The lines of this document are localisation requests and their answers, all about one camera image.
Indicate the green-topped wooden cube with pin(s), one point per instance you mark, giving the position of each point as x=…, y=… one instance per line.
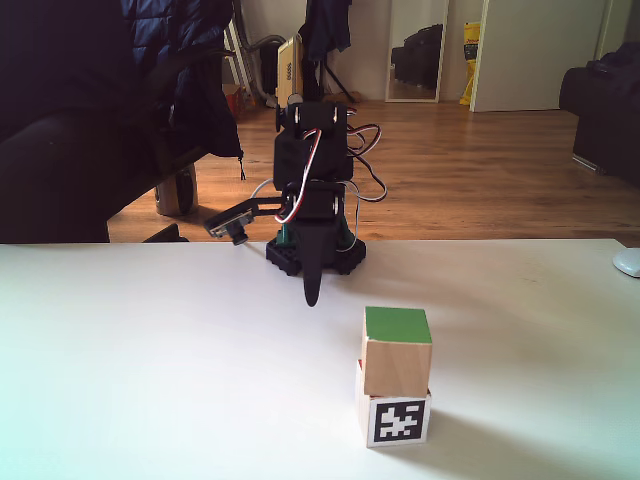
x=395, y=365

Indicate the red-topped wooden marker cube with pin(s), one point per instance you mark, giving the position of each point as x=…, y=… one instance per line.
x=397, y=420

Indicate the green clamp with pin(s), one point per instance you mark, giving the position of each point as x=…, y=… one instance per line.
x=286, y=239

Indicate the cream panel heater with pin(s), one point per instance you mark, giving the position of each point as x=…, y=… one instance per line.
x=287, y=75

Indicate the orange cardboard box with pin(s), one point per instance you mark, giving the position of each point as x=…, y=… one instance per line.
x=235, y=100

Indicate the black vacuum cleaner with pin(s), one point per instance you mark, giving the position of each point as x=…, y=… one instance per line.
x=267, y=70

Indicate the shiny metal cylinder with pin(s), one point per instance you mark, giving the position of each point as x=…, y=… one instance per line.
x=167, y=197

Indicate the dark clothes on stand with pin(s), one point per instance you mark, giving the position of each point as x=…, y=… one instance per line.
x=325, y=25

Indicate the yellow bag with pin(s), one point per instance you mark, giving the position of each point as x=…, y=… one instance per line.
x=471, y=80

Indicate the dark blue puffy jacket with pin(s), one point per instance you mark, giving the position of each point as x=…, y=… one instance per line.
x=200, y=30

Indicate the person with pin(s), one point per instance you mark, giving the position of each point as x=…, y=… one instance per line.
x=60, y=150

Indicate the white door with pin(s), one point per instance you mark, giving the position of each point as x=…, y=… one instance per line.
x=540, y=50

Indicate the black sofa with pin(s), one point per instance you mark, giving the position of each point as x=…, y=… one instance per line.
x=610, y=125

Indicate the white computer mouse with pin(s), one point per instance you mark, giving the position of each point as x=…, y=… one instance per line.
x=629, y=262

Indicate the black gripper-mounted camera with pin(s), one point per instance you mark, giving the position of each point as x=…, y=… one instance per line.
x=235, y=220

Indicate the white framed wall mirror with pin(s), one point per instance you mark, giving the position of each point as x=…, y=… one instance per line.
x=415, y=50

